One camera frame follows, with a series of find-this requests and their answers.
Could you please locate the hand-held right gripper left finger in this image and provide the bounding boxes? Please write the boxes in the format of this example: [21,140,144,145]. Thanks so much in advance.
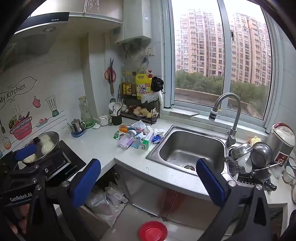
[25,159,102,241]

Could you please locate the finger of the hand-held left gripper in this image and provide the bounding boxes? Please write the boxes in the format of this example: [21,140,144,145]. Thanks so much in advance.
[10,166,49,183]
[7,144,37,169]

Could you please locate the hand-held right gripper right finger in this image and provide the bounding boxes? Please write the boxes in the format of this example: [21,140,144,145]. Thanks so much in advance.
[195,158,272,241]

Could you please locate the clear purple plastic bottle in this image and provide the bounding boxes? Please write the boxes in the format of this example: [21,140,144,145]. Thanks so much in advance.
[117,130,137,151]

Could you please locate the green and white box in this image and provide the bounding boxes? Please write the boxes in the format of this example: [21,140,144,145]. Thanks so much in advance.
[142,131,155,151]

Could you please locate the red plastic bin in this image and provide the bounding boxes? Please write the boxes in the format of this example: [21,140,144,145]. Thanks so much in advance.
[139,221,168,241]

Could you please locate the silver white pouch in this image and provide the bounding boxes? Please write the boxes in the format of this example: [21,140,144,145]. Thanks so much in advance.
[131,120,147,130]

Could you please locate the person's left hand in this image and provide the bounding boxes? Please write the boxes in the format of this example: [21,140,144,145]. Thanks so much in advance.
[6,204,30,235]

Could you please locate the pan with glass lid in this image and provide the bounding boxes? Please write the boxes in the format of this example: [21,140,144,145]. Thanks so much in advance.
[21,131,60,166]

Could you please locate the black gas stove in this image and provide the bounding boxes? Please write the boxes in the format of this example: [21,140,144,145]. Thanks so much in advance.
[0,140,87,183]

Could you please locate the crumpled clear plastic bags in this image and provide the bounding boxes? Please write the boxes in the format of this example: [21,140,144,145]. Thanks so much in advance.
[85,182,130,227]

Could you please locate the steel wool scrubber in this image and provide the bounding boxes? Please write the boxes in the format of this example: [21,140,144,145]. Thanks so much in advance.
[223,156,245,173]

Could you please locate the steel cabinet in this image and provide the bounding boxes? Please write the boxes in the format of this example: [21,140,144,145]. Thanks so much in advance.
[116,167,232,225]

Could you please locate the steel dish rack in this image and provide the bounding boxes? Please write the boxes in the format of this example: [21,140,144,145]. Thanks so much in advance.
[228,146,278,188]

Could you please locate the white bowl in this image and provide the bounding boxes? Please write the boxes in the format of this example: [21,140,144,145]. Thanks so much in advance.
[236,155,253,173]

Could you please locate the stainless steel sink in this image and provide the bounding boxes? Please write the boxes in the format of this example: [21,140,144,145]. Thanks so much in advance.
[146,125,228,176]

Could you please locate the steel bowl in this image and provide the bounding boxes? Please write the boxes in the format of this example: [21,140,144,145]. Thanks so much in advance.
[231,142,252,160]

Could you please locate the kitchen cleaver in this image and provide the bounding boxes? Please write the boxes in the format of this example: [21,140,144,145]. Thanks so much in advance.
[252,169,277,192]

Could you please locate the green plastic dish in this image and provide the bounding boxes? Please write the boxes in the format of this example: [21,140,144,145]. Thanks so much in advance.
[82,118,97,129]

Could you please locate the small steel teapot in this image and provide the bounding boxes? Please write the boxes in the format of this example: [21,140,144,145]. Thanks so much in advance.
[68,119,86,133]

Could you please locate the steel pan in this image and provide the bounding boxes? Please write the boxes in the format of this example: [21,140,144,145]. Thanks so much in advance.
[251,142,273,167]

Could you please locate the yellow cloth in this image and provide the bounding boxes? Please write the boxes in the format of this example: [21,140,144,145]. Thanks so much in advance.
[247,136,263,145]

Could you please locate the steel gooseneck faucet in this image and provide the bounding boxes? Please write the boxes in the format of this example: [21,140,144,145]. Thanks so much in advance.
[208,93,242,147]

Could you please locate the white mug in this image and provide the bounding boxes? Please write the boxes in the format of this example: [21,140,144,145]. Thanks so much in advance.
[99,115,111,127]

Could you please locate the glass carafe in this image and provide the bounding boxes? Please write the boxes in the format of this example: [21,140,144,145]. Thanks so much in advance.
[79,96,94,127]

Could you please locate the white tile piece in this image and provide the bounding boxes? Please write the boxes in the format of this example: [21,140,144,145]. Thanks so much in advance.
[170,109,200,117]

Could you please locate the stack of rimmed bowls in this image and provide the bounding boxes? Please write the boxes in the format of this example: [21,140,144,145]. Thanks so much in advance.
[282,158,296,186]

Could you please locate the white serving spoons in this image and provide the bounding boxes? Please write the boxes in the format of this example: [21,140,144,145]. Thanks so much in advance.
[109,102,122,116]

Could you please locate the white rice cooker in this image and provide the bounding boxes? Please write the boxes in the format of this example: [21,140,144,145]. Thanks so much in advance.
[265,123,296,165]

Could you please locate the ginger root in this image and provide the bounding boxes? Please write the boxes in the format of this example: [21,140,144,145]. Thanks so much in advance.
[133,106,152,117]

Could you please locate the yellow label oil bottle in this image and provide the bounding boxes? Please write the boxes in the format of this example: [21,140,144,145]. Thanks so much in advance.
[126,72,133,96]
[121,71,127,95]

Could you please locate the large white plastic bag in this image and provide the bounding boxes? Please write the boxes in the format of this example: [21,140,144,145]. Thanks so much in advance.
[141,91,163,105]

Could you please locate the dark sauce bottle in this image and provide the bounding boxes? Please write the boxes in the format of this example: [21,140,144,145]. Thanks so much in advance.
[131,72,137,96]

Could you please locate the yellow detergent jug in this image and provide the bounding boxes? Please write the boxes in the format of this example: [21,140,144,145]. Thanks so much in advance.
[135,70,153,100]

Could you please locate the black plastic bag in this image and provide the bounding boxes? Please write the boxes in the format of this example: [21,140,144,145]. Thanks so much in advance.
[151,76,165,93]

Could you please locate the black range hood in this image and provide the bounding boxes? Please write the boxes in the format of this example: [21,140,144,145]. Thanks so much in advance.
[0,11,70,70]

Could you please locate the white framed window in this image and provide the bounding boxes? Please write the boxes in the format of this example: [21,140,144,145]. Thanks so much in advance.
[162,0,280,130]

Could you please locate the hanging clear plastic bags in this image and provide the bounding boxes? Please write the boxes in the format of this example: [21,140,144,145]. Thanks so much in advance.
[125,43,151,70]

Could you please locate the white water heater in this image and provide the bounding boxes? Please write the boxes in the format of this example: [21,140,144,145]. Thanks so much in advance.
[116,0,153,44]

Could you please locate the kitchen wall sticker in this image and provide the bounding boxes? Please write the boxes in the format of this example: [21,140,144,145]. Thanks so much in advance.
[0,76,67,158]

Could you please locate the black wire rack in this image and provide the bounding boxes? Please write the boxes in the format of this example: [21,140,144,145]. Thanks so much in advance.
[118,85,162,126]

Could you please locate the red handled scissors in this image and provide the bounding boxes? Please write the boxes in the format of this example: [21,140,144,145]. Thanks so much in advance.
[105,58,117,82]

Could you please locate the wall cabinet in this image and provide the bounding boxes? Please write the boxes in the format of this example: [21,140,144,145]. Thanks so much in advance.
[67,0,124,24]

